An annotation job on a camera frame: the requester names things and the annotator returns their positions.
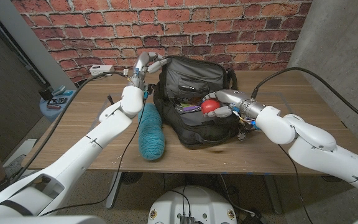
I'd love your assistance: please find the grey table leg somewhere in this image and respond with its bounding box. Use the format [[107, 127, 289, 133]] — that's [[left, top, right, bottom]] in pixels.
[[105, 172, 123, 210]]

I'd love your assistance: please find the black box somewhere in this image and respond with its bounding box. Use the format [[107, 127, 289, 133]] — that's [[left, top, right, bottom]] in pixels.
[[38, 86, 54, 101]]

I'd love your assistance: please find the black round fan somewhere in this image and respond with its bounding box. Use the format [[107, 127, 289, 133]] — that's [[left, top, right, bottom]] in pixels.
[[121, 172, 143, 185]]

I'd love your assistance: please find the black backpack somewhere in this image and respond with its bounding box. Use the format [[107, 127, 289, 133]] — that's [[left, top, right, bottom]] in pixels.
[[152, 55, 245, 150]]

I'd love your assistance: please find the black power adapter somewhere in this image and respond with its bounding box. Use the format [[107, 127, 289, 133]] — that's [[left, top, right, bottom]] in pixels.
[[239, 208, 269, 224]]

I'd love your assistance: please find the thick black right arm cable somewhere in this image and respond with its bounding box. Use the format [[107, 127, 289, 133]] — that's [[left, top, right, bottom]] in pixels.
[[250, 67, 358, 128]]

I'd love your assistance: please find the dark table leg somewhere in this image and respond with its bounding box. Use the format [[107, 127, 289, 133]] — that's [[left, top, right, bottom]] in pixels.
[[262, 174, 283, 215]]

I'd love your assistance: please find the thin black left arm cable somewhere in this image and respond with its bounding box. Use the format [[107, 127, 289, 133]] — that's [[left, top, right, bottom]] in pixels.
[[40, 99, 147, 216]]

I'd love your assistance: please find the snowflake keychain charm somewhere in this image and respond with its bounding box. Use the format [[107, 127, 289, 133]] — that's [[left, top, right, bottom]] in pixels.
[[237, 123, 257, 141]]

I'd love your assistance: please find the white robot chest edge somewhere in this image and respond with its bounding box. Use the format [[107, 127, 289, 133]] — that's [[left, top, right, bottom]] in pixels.
[[0, 215, 107, 224]]

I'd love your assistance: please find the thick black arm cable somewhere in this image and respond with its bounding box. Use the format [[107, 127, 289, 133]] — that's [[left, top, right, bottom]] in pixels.
[[250, 67, 358, 128], [11, 70, 129, 183]]

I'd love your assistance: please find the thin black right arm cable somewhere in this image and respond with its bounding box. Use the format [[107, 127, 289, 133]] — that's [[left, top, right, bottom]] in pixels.
[[278, 144, 315, 224]]

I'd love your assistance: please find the white power strip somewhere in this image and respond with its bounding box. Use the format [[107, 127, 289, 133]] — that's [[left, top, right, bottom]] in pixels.
[[89, 64, 116, 77]]

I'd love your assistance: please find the teal yarn skein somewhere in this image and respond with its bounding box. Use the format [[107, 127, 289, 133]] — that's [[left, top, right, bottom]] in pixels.
[[137, 103, 167, 161]]

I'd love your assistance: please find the black glossy pocket item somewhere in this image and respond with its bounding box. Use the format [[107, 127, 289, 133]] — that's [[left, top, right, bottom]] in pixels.
[[178, 84, 204, 93]]

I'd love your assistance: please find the blue round stool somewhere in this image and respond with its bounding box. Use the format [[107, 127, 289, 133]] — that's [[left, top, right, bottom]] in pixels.
[[39, 88, 74, 122]]

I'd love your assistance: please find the white floor cable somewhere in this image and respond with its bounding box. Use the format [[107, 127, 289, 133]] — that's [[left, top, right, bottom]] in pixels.
[[219, 174, 256, 217]]

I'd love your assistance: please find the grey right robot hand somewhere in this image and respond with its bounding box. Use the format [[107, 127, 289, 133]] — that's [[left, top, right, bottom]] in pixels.
[[201, 89, 256, 119]]

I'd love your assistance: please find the grey sneaker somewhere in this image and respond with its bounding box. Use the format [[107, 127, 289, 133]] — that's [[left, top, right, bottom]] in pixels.
[[0, 154, 26, 195]]

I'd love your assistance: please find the red brick print backdrop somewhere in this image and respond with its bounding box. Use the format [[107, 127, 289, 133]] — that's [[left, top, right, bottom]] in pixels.
[[11, 0, 313, 83]]

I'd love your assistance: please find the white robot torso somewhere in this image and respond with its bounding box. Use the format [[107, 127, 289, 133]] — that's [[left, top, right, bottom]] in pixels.
[[147, 185, 238, 224]]

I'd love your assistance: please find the grey teal case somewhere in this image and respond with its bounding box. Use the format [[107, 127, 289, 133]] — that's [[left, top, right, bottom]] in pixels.
[[51, 85, 67, 96]]

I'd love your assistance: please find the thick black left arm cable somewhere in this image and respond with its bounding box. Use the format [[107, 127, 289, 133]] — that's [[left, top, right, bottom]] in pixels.
[[11, 70, 129, 183]]

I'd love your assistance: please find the red ball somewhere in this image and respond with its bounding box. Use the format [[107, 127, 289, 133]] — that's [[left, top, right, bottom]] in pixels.
[[201, 98, 222, 115]]

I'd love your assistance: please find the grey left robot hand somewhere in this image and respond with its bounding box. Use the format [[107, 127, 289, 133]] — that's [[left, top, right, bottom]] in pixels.
[[132, 52, 170, 88]]

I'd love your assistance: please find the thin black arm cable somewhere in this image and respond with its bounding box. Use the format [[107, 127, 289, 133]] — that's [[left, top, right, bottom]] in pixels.
[[278, 144, 315, 224], [40, 99, 147, 216]]

